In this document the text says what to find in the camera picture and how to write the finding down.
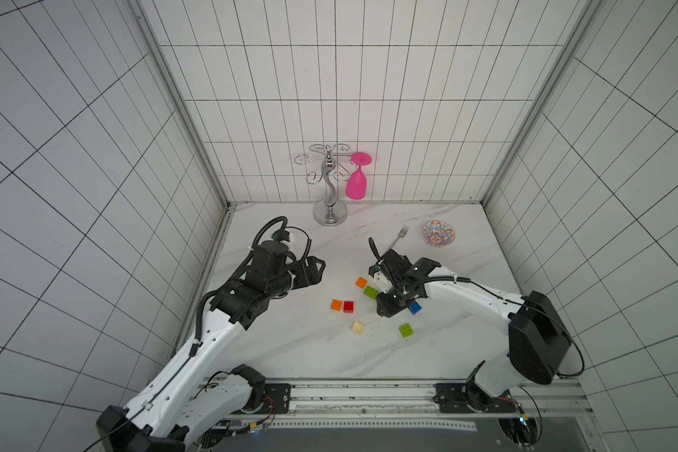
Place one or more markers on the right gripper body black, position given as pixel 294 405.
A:
pixel 395 291

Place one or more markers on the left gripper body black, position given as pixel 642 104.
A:
pixel 292 278

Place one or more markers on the small lime green lego brick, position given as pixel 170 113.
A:
pixel 406 330

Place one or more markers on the cream white lego brick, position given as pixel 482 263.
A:
pixel 358 328

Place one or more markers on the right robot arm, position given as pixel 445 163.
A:
pixel 538 340

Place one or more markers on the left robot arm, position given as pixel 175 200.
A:
pixel 170 414

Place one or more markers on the blue lego brick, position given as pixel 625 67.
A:
pixel 415 307

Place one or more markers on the long lime green lego brick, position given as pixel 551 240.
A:
pixel 371 292

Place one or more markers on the small orange lego brick lower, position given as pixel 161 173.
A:
pixel 337 305

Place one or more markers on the silver fork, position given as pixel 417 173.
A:
pixel 400 235

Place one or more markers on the patterned small bowl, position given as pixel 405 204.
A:
pixel 438 233

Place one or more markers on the pink wine glass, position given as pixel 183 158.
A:
pixel 357 184

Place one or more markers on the chrome glass holder stand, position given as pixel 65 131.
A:
pixel 330 210

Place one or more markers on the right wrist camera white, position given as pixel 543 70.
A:
pixel 381 281

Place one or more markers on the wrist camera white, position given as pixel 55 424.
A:
pixel 289 238
pixel 381 281

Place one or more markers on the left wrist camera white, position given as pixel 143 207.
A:
pixel 289 238

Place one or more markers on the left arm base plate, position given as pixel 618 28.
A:
pixel 276 400

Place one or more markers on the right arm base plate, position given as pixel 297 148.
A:
pixel 454 398

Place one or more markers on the aluminium mounting rail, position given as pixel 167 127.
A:
pixel 404 404

